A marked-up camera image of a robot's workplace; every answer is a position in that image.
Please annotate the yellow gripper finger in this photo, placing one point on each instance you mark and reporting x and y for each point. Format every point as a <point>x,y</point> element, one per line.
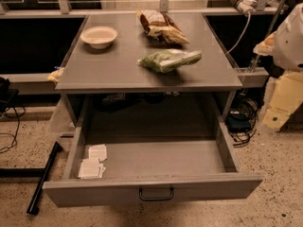
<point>267,46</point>

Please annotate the green jalapeno chip bag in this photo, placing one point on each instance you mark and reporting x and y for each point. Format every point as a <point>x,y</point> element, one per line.
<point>167,60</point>

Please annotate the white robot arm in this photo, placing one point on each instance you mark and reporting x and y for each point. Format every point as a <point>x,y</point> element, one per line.
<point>285,45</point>

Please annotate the brown chip bag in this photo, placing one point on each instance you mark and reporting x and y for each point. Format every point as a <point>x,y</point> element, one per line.
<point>160,26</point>

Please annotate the grey cabinet with counter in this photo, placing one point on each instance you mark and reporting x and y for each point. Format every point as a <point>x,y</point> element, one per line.
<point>137,63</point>

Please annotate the open grey drawer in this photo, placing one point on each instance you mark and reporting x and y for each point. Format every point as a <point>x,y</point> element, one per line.
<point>179,143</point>

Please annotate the white power strip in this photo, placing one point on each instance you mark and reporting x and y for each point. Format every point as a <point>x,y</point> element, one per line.
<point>243,6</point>

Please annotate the white paper bowl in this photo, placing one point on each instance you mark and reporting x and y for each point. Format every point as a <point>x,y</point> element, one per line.
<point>99,37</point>

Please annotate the white paper packet upper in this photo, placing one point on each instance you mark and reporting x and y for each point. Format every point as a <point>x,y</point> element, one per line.
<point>98,152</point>

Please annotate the white paper packet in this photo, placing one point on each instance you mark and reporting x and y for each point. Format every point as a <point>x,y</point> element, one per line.
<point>98,152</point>
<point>91,169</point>

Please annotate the yellow object beside cabinet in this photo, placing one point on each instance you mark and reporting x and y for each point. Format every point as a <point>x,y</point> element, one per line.
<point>56,75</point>

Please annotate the white paper packet lower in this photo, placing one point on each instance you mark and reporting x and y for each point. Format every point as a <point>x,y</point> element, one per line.
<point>91,169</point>

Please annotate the black floor bar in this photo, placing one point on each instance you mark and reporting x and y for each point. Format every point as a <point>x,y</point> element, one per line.
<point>33,208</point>

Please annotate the grey side bracket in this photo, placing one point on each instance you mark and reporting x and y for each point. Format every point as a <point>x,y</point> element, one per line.
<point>254,79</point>

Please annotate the black drawer handle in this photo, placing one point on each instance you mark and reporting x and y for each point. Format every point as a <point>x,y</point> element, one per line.
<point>156,194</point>

